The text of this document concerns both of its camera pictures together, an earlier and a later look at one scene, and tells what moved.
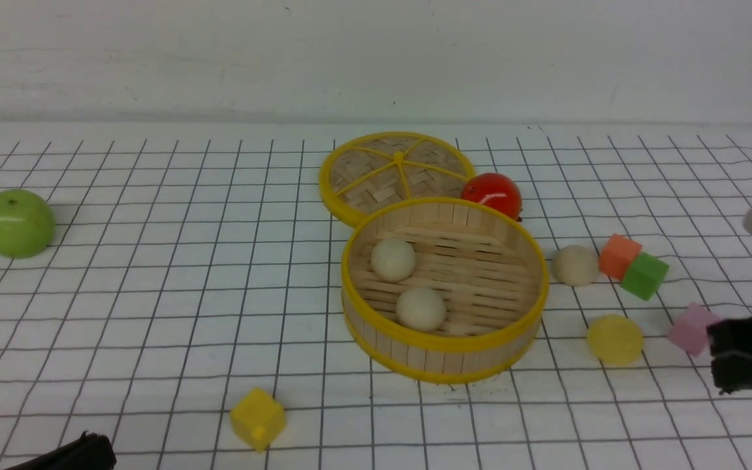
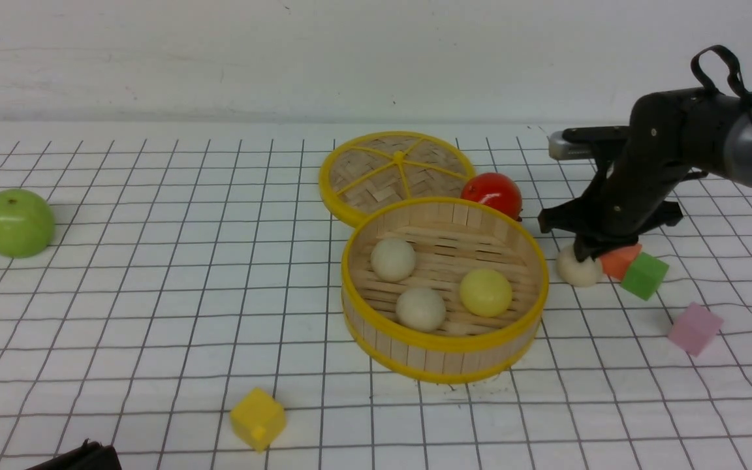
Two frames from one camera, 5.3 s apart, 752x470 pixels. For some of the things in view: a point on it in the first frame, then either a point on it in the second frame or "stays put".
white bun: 392,260 stays put
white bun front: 421,309 stays put
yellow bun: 615,339 → 485,292
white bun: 575,266 stays put
